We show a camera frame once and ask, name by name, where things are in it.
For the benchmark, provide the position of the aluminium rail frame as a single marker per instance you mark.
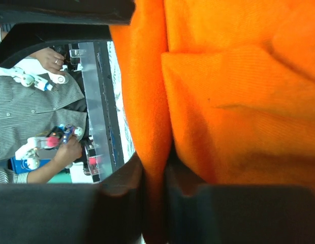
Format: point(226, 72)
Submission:
point(93, 87)

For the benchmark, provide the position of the black mounting base plate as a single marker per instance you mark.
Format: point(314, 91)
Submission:
point(109, 105)

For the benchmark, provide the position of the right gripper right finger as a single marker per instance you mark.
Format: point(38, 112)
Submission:
point(198, 212)

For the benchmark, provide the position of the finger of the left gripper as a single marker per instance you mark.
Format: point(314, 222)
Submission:
point(25, 39)
point(69, 12)

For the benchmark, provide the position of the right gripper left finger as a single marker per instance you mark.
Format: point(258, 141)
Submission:
point(106, 212)

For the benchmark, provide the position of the orange t shirt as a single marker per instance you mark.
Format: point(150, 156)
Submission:
point(229, 84)

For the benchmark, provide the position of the floral patterned table cloth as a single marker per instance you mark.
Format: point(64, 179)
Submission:
point(125, 135)

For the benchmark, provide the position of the person in striped shirt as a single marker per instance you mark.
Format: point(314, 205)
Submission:
point(29, 112)

